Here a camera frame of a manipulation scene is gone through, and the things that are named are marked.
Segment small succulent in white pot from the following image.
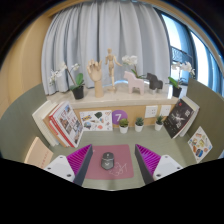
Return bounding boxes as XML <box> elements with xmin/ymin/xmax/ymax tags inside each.
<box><xmin>154</xmin><ymin>115</ymin><xmax>164</xmax><ymax>132</ymax></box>
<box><xmin>134</xmin><ymin>116</ymin><xmax>145</xmax><ymax>133</ymax></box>
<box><xmin>118</xmin><ymin>118</ymin><xmax>130</xmax><ymax>134</ymax></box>

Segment cream desk ledge shelf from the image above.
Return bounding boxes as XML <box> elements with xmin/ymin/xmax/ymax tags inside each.
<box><xmin>45</xmin><ymin>81</ymin><xmax>189</xmax><ymax>129</ymax></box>

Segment light grey curtain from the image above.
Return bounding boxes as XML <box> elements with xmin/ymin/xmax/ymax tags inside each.
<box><xmin>40</xmin><ymin>1</ymin><xmax>172</xmax><ymax>96</ymax></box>

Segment pink mouse pad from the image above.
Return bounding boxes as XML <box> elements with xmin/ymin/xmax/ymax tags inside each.
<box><xmin>84</xmin><ymin>143</ymin><xmax>135</xmax><ymax>181</ymax></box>

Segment beige paper card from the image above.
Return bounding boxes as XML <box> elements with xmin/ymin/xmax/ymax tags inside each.
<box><xmin>23</xmin><ymin>136</ymin><xmax>54</xmax><ymax>169</ymax></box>

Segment plain white book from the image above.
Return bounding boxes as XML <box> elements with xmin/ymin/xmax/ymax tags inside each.
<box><xmin>31</xmin><ymin>100</ymin><xmax>60</xmax><ymax>148</ymax></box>

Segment wooden mannequin figure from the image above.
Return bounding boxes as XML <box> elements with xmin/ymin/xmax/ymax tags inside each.
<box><xmin>104</xmin><ymin>47</ymin><xmax>123</xmax><ymax>94</ymax></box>

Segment pink horse figurine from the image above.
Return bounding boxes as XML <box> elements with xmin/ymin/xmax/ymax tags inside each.
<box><xmin>123</xmin><ymin>70</ymin><xmax>146</xmax><ymax>96</ymax></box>

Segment wooden hand model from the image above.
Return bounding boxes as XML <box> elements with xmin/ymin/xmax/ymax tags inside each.
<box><xmin>86</xmin><ymin>59</ymin><xmax>105</xmax><ymax>99</ymax></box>

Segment red and white magazine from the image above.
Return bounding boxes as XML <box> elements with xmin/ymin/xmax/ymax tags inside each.
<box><xmin>48</xmin><ymin>100</ymin><xmax>85</xmax><ymax>149</ymax></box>

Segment white wall socket panel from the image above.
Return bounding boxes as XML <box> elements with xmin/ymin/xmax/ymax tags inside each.
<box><xmin>144</xmin><ymin>105</ymin><xmax>159</xmax><ymax>119</ymax></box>
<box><xmin>159</xmin><ymin>104</ymin><xmax>172</xmax><ymax>117</ymax></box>

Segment black book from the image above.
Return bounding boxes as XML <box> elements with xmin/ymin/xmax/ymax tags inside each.
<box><xmin>163</xmin><ymin>98</ymin><xmax>196</xmax><ymax>139</ymax></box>

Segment window with dark frame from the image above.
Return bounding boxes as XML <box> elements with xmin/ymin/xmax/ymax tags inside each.
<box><xmin>156</xmin><ymin>8</ymin><xmax>224</xmax><ymax>98</ymax></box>

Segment food sticker sheet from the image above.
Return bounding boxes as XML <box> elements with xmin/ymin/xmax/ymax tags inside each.
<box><xmin>187</xmin><ymin>125</ymin><xmax>214</xmax><ymax>164</ymax></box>

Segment cartoon sticker sheet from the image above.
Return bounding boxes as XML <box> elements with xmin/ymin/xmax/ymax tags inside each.
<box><xmin>79</xmin><ymin>109</ymin><xmax>114</xmax><ymax>132</ymax></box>

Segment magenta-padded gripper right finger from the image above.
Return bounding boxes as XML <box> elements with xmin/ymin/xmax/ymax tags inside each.
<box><xmin>134</xmin><ymin>144</ymin><xmax>184</xmax><ymax>185</ymax></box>

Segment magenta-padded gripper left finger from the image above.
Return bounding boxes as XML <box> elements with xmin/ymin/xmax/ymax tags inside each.
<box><xmin>43</xmin><ymin>144</ymin><xmax>94</xmax><ymax>186</ymax></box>

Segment dark grey horse figurine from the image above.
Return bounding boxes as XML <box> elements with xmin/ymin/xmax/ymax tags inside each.
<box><xmin>146</xmin><ymin>72</ymin><xmax>164</xmax><ymax>94</ymax></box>

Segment purple round sign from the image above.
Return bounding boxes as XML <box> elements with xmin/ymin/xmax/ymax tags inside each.
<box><xmin>111</xmin><ymin>109</ymin><xmax>129</xmax><ymax>126</ymax></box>

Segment dark grey computer mouse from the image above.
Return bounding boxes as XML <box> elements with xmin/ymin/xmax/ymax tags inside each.
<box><xmin>100</xmin><ymin>151</ymin><xmax>115</xmax><ymax>171</ymax></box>

